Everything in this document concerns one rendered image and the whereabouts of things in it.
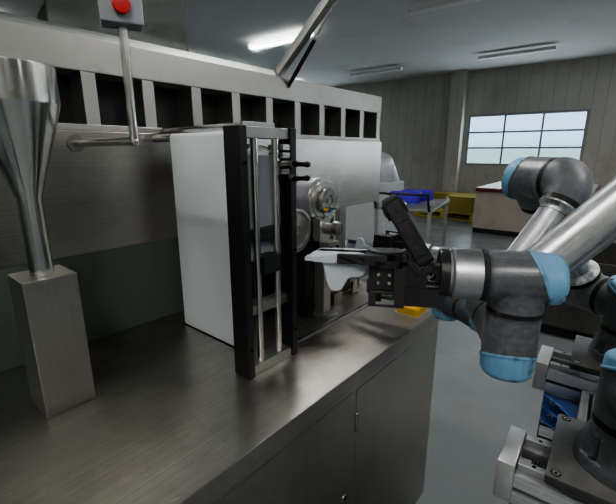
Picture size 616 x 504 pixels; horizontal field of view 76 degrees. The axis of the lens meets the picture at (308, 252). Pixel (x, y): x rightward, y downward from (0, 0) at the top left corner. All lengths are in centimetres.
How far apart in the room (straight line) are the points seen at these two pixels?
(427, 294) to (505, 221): 685
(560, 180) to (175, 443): 98
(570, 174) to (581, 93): 859
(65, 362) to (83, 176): 46
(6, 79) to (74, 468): 62
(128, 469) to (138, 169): 74
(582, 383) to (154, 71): 149
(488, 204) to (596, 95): 324
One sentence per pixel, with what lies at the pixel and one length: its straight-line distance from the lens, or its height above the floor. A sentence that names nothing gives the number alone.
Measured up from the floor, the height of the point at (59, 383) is 96.
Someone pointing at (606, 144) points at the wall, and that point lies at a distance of 959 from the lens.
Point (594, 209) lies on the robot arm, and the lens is 77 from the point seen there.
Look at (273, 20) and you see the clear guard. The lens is 141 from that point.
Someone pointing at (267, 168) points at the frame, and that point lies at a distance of 88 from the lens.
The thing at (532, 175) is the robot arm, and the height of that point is 133.
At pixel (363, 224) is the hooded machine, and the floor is 33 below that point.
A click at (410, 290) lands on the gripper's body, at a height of 119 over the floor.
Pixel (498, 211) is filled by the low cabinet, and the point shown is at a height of 41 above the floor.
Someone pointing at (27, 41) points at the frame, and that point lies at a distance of 113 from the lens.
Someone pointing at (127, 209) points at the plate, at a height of 124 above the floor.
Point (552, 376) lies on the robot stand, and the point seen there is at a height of 74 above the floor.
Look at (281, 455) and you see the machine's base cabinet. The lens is 88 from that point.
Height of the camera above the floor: 139
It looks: 14 degrees down
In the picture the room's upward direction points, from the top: straight up
